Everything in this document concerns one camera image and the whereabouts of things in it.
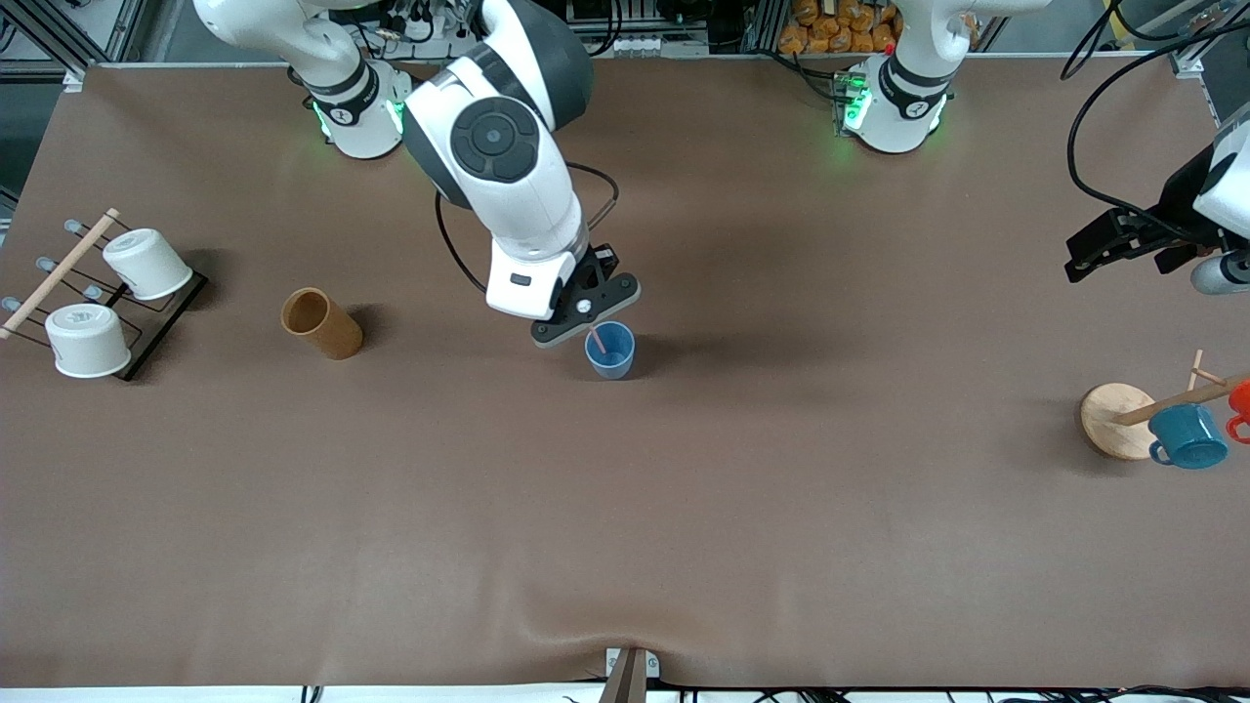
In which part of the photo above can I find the blue plastic cup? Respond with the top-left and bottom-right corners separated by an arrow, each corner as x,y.
584,320 -> 637,381

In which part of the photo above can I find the brown wooden cup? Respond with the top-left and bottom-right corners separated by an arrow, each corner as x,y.
281,287 -> 364,361

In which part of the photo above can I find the white paper cup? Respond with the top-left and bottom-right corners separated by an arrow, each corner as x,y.
103,228 -> 193,301
45,304 -> 132,379

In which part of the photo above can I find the blue enamel mug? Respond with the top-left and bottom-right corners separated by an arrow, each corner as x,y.
1147,403 -> 1230,471

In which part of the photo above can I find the wooden mug tree stand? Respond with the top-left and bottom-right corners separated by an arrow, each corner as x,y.
1080,350 -> 1250,461

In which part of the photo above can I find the white power strip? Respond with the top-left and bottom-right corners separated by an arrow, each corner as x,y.
376,10 -> 484,62

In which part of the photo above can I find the white terminal strip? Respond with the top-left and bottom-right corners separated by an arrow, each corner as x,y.
613,35 -> 711,58

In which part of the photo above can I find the bag of bread rolls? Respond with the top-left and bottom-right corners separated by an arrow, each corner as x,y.
778,0 -> 904,57

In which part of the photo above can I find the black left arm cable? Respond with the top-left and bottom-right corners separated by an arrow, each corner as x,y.
1062,0 -> 1250,245

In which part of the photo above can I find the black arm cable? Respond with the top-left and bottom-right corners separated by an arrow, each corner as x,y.
1062,0 -> 1250,245
435,161 -> 622,296

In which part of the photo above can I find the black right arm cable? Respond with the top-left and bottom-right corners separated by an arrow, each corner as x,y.
435,161 -> 622,296

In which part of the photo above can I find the metal table clamp bracket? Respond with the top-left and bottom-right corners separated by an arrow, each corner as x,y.
598,646 -> 661,703

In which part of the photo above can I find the black wire cup rack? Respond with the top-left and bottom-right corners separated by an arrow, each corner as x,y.
0,207 -> 209,382

